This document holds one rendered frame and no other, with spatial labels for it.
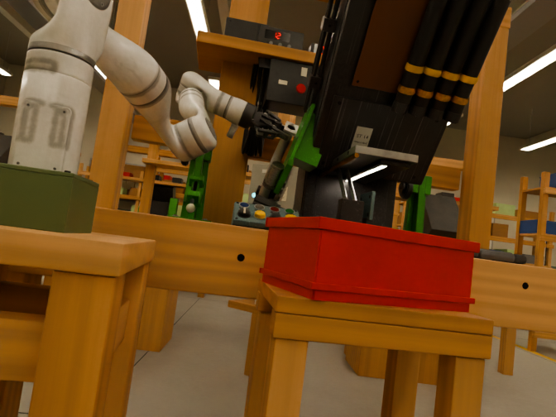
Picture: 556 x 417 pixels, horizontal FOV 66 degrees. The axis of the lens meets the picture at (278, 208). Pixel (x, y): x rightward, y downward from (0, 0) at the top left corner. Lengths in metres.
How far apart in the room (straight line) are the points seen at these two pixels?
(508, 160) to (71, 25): 12.91
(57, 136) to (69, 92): 0.07
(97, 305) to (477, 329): 0.54
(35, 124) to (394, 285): 0.57
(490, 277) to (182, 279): 0.69
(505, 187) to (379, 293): 12.52
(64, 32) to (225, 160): 0.93
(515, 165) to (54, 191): 13.06
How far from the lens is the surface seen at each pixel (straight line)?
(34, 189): 0.65
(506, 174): 13.23
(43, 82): 0.71
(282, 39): 1.60
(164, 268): 0.92
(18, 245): 0.56
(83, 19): 0.74
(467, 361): 0.75
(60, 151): 0.68
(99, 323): 0.55
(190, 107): 1.16
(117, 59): 0.86
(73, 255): 0.54
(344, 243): 0.64
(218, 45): 1.54
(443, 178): 1.87
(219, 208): 1.52
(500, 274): 1.13
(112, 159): 1.58
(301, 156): 1.20
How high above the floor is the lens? 0.87
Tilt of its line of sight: 5 degrees up
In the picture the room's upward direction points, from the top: 7 degrees clockwise
